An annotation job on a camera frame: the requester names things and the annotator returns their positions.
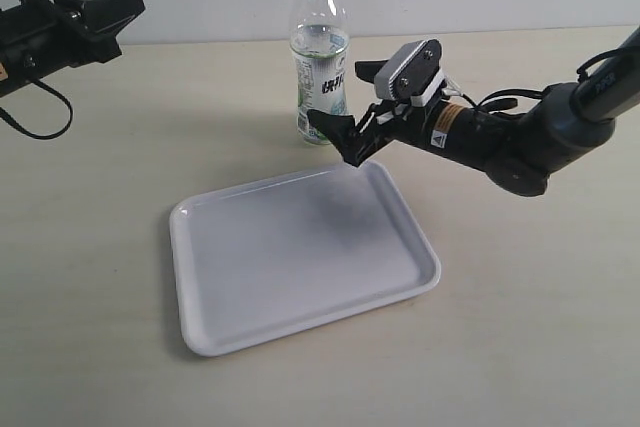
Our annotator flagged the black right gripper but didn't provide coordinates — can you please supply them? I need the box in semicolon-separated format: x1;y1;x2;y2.
307;60;488;167

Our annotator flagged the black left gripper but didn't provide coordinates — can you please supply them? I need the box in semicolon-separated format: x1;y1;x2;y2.
1;0;146;96

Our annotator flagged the clear plastic drink bottle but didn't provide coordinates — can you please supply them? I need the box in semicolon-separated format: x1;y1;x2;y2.
289;0;350;145

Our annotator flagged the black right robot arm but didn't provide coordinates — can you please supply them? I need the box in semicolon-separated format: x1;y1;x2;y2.
307;32;639;197

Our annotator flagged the white rectangular plastic tray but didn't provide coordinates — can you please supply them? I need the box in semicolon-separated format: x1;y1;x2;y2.
169;161;442;357

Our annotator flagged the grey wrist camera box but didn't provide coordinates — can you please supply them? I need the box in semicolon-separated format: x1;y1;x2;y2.
373;39;445;107

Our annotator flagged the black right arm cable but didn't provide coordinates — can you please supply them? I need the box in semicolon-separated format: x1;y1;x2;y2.
444;77;544;113

